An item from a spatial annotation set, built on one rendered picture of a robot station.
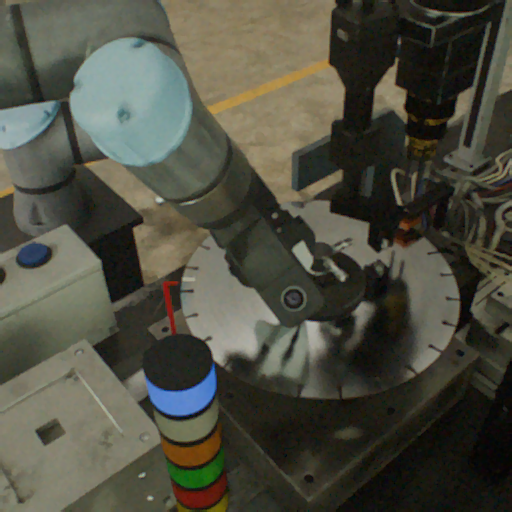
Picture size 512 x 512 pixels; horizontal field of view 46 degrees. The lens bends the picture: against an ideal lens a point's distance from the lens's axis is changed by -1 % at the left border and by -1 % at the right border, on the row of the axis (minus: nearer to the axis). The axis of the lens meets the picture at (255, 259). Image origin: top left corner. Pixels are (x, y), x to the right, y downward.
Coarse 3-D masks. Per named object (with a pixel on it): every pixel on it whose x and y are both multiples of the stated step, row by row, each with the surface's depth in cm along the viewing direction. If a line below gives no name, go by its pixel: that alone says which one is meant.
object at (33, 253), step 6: (24, 246) 86; (30, 246) 86; (36, 246) 86; (42, 246) 86; (24, 252) 85; (30, 252) 85; (36, 252) 85; (42, 252) 85; (24, 258) 84; (30, 258) 84; (36, 258) 84; (42, 258) 84; (30, 264) 84
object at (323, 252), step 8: (344, 240) 71; (352, 240) 71; (320, 248) 69; (328, 248) 69; (336, 248) 70; (320, 256) 68; (328, 256) 68; (312, 264) 69; (320, 264) 69; (328, 264) 68; (336, 264) 68; (312, 272) 70; (320, 272) 70; (328, 272) 70; (336, 272) 67; (344, 272) 67; (344, 280) 67
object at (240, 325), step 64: (192, 256) 77; (384, 256) 76; (192, 320) 69; (256, 320) 69; (320, 320) 68; (384, 320) 68; (448, 320) 68; (256, 384) 62; (320, 384) 62; (384, 384) 62
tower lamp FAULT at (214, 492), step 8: (224, 472) 47; (224, 480) 47; (176, 488) 46; (184, 488) 45; (208, 488) 46; (216, 488) 47; (224, 488) 48; (176, 496) 48; (184, 496) 46; (192, 496) 46; (200, 496) 46; (208, 496) 46; (216, 496) 47; (184, 504) 47; (192, 504) 47; (200, 504) 47; (208, 504) 47
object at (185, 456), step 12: (216, 432) 42; (168, 444) 42; (180, 444) 41; (192, 444) 41; (204, 444) 42; (216, 444) 43; (168, 456) 43; (180, 456) 42; (192, 456) 42; (204, 456) 43
